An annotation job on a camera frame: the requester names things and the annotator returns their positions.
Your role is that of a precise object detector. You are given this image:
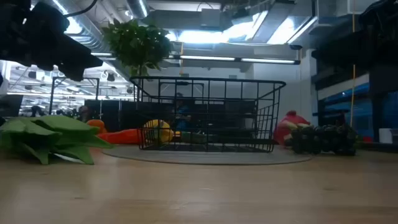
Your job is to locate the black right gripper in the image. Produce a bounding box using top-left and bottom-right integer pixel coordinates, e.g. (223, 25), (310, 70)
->
(312, 0), (398, 65)

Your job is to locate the black metal stand frame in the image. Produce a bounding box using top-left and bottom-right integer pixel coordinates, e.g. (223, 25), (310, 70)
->
(48, 76), (101, 116)

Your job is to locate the yellow hanging cable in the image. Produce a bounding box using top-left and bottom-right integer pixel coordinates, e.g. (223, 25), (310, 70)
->
(349, 0), (357, 129)

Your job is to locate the black wire basket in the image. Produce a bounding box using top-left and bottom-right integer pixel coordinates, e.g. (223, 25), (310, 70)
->
(129, 76), (287, 154)

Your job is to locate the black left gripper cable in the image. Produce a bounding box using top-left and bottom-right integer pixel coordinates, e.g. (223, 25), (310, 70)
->
(63, 0), (99, 19)

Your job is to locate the person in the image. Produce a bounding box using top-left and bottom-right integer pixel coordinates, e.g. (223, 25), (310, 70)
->
(172, 92), (193, 131)
(77, 105), (91, 123)

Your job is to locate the pink dragon fruit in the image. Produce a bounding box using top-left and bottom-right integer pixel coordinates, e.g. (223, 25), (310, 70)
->
(273, 110), (312, 147)

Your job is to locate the green cucumber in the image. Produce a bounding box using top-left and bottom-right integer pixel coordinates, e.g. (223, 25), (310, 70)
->
(179, 130), (214, 144)

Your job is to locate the yellow bell pepper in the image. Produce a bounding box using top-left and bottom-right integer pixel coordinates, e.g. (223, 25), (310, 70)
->
(142, 119), (175, 144)

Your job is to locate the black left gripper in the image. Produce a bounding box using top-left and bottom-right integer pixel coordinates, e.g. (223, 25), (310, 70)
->
(0, 0), (104, 83)

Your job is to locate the long ceiling light bar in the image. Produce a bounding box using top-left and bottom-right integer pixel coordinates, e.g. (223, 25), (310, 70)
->
(91, 52), (302, 66)

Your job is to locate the green onion bunch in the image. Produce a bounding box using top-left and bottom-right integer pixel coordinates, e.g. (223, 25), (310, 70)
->
(0, 114), (115, 166)

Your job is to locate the green potted plant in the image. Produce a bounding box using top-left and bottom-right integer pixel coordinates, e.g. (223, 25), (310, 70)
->
(100, 17), (174, 78)

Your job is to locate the orange carrot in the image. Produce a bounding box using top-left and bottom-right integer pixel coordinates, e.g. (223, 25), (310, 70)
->
(86, 119), (141, 146)

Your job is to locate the dark purple grape bunch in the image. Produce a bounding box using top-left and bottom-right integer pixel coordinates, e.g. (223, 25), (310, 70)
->
(290, 124), (359, 157)

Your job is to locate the round grey mat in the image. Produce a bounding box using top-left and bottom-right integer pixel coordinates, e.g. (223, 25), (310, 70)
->
(101, 144), (313, 166)

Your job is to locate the dark monitor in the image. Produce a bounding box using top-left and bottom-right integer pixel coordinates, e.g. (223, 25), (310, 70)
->
(0, 94), (24, 119)

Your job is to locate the black partition wall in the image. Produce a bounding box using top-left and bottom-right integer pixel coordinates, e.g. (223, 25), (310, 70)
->
(83, 98), (139, 133)

